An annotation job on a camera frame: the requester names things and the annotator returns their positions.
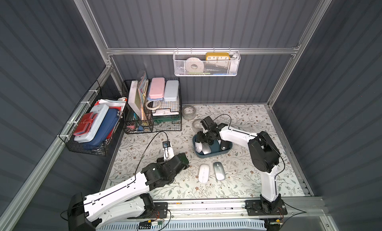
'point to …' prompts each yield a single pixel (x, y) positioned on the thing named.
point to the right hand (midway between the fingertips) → (201, 143)
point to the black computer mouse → (225, 145)
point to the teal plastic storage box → (215, 147)
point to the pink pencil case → (157, 88)
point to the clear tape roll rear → (188, 112)
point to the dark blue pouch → (108, 124)
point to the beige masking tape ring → (153, 100)
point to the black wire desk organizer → (152, 105)
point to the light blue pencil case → (171, 90)
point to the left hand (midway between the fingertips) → (177, 156)
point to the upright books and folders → (137, 94)
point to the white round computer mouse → (198, 147)
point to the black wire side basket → (81, 115)
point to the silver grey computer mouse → (219, 171)
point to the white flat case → (102, 110)
